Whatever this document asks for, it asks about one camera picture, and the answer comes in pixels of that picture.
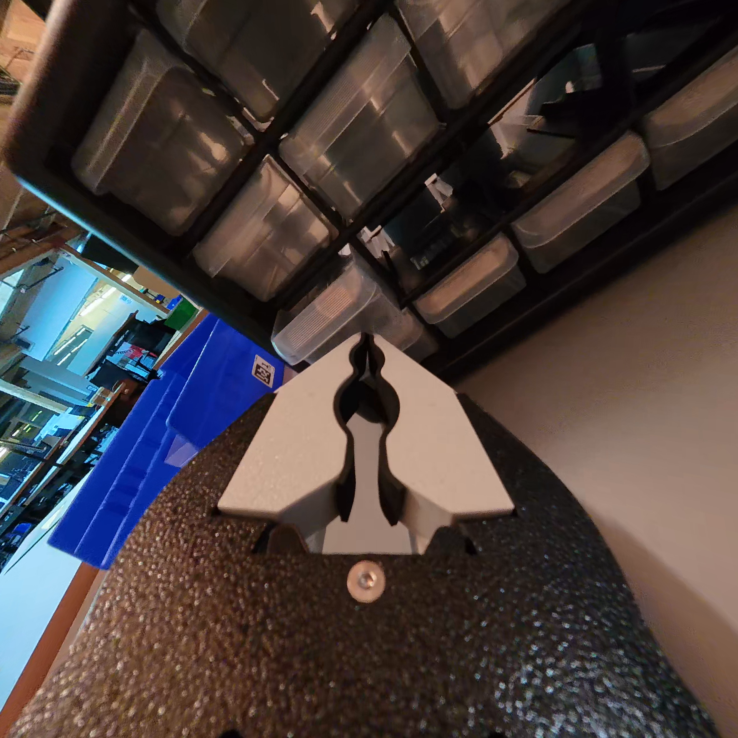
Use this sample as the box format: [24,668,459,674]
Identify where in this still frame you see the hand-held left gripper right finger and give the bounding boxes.
[369,334,515,555]

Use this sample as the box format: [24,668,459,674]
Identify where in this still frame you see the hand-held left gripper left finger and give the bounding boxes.
[218,332,370,554]

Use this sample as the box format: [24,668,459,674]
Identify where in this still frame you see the clear plastic parts drawer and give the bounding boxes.
[271,245,440,369]

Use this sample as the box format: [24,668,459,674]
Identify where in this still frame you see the black drawer cabinet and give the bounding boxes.
[0,0,738,382]

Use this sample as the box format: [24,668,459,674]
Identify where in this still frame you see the blue bin with white label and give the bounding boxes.
[166,314,289,452]

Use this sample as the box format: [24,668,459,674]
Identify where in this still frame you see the blue storage bin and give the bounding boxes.
[48,369,203,572]

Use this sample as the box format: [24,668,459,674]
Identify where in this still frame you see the green storage bin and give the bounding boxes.
[163,294,201,333]

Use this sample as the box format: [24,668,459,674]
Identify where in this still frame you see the metal storage shelving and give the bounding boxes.
[0,219,174,568]

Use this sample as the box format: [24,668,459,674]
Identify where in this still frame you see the white table with wooden edge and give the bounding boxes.
[0,516,115,718]

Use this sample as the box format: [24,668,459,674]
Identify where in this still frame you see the rows of clear drawers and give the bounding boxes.
[72,0,738,341]

